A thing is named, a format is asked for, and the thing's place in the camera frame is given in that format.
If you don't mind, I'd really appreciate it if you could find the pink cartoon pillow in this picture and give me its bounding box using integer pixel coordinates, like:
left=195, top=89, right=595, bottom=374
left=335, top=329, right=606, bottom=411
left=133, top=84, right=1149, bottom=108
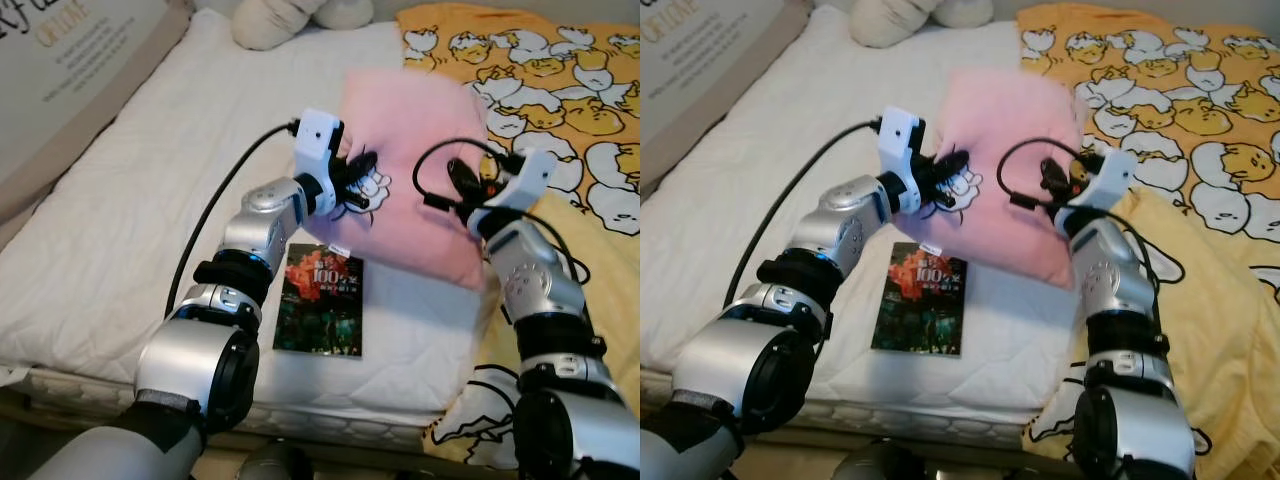
left=895, top=68, right=1086, bottom=291
left=305, top=68, right=491, bottom=293

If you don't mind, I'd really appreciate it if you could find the dark red-cover book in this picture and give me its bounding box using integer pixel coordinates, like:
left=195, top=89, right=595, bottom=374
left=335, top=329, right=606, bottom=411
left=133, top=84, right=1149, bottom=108
left=870, top=245, right=966, bottom=357
left=272, top=243, right=366, bottom=359

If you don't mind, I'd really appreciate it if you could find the yellow cartoon print blanket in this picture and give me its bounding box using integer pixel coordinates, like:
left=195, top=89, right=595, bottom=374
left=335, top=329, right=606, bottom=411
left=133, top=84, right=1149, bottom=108
left=395, top=3, right=641, bottom=471
left=1015, top=3, right=1280, bottom=466

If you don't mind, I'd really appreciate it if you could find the cream plush toy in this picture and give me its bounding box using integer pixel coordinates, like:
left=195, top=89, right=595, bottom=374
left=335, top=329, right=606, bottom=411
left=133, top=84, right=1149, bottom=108
left=232, top=0, right=376, bottom=51
left=850, top=0, right=996, bottom=49

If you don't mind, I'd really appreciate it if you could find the white quilted mattress pad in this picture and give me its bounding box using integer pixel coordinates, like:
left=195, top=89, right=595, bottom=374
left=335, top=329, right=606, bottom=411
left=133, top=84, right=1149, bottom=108
left=640, top=5, right=1091, bottom=411
left=0, top=10, right=501, bottom=416

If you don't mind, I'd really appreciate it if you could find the grey quilted mattress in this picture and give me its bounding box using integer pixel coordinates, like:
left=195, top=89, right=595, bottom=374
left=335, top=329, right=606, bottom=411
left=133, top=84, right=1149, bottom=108
left=640, top=370, right=1041, bottom=446
left=0, top=365, right=441, bottom=451

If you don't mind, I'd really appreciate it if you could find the grey ornament printed bed panel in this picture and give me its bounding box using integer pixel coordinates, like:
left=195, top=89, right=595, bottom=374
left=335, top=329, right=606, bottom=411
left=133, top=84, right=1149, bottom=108
left=0, top=0, right=171, bottom=186
left=640, top=0, right=791, bottom=161

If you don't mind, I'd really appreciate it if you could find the grey left robot leg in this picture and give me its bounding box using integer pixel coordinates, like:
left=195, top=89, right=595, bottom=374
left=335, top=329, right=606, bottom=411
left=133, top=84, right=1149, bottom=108
left=835, top=440, right=926, bottom=480
left=235, top=440, right=316, bottom=480

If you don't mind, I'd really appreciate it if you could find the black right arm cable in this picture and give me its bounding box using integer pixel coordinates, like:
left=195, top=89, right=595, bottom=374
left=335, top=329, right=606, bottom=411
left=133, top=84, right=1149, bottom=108
left=413, top=138, right=523, bottom=213
left=997, top=137, right=1101, bottom=211

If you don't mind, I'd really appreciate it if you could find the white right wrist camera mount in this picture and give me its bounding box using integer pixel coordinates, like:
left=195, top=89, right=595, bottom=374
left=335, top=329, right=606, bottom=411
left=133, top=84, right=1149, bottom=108
left=1072, top=150, right=1138, bottom=211
left=500, top=150, right=559, bottom=216

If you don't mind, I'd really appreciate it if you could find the beige bed frame rail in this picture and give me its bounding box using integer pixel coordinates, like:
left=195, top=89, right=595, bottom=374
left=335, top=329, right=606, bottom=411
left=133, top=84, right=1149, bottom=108
left=0, top=0, right=196, bottom=226
left=640, top=10, right=811, bottom=191

